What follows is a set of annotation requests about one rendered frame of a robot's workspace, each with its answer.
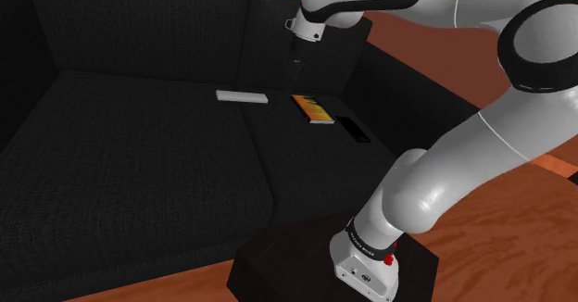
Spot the flat white remote control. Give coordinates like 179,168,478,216
215,89,270,105

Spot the dark robot stand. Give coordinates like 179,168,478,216
225,213,440,302

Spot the orange book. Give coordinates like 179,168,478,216
291,94,335,126

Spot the black phone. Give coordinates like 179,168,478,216
334,115,372,145

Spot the black fabric sofa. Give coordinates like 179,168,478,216
0,0,481,302

